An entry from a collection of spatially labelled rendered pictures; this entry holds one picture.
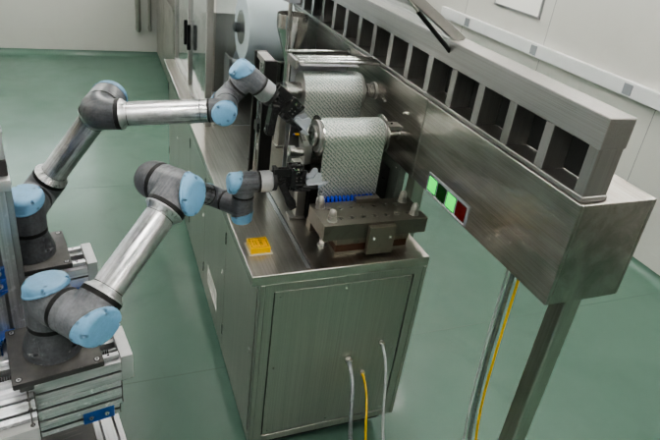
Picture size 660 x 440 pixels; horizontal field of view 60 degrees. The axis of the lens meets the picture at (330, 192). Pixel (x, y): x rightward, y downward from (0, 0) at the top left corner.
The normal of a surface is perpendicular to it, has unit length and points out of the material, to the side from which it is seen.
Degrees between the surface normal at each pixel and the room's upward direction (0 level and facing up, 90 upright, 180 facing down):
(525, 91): 90
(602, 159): 90
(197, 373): 0
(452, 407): 0
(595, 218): 90
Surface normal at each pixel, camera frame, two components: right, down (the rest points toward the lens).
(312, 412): 0.35, 0.47
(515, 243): -0.93, 0.06
